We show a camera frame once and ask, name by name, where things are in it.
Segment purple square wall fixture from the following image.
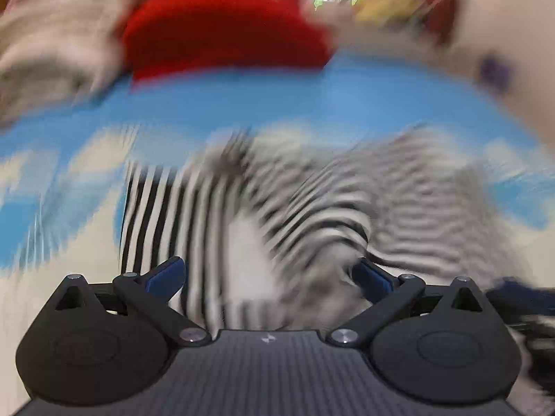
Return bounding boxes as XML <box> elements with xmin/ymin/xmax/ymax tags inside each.
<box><xmin>478</xmin><ymin>53</ymin><xmax>511</xmax><ymax>93</ymax></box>

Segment black white striped dress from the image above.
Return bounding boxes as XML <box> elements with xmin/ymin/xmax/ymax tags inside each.
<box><xmin>118</xmin><ymin>127</ymin><xmax>523</xmax><ymax>331</ymax></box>

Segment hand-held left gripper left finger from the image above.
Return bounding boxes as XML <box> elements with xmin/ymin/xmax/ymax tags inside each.
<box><xmin>54</xmin><ymin>257</ymin><xmax>213</xmax><ymax>348</ymax></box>

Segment colourful printed cushion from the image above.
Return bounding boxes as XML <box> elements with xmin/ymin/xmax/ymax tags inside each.
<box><xmin>353</xmin><ymin>0</ymin><xmax>461</xmax><ymax>46</ymax></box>

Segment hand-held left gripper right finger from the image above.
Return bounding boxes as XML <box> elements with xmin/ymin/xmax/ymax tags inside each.
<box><xmin>326</xmin><ymin>258</ymin><xmax>485</xmax><ymax>348</ymax></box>

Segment blue white cloud blanket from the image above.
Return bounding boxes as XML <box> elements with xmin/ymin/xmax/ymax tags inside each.
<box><xmin>0</xmin><ymin>50</ymin><xmax>555</xmax><ymax>404</ymax></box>

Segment red pillow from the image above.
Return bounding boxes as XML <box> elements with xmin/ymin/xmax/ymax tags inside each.
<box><xmin>120</xmin><ymin>0</ymin><xmax>335</xmax><ymax>84</ymax></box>

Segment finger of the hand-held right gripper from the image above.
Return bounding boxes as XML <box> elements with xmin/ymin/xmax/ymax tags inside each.
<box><xmin>486</xmin><ymin>277</ymin><xmax>555</xmax><ymax>320</ymax></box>

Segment beige crumpled cloth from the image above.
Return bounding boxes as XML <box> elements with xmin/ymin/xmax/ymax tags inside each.
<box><xmin>0</xmin><ymin>0</ymin><xmax>133</xmax><ymax>128</ymax></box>

